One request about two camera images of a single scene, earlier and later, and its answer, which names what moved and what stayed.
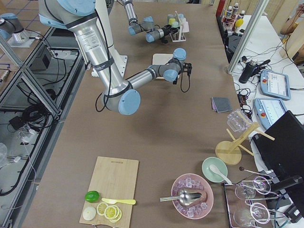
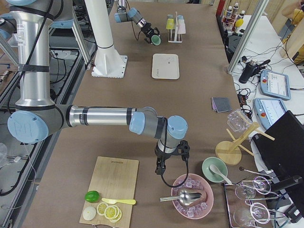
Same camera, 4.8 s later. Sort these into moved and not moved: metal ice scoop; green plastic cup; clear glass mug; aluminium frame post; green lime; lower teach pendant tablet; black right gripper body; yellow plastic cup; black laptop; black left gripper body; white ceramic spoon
Moved: black right gripper body; green plastic cup; black left gripper body
Not moved: white ceramic spoon; aluminium frame post; metal ice scoop; green lime; clear glass mug; yellow plastic cup; black laptop; lower teach pendant tablet
